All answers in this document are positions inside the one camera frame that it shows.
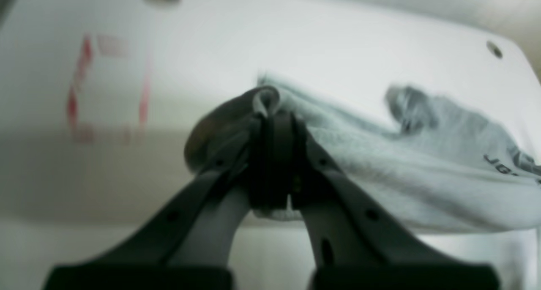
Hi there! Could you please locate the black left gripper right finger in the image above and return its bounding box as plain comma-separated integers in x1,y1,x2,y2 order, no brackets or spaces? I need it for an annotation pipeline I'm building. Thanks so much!
291,115,500,290

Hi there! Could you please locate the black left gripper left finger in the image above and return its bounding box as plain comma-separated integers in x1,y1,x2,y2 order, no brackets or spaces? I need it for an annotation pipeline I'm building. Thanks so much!
44,112,292,290

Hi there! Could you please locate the grey T-shirt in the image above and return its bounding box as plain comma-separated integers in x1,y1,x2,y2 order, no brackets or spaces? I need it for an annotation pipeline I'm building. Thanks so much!
184,76,541,233

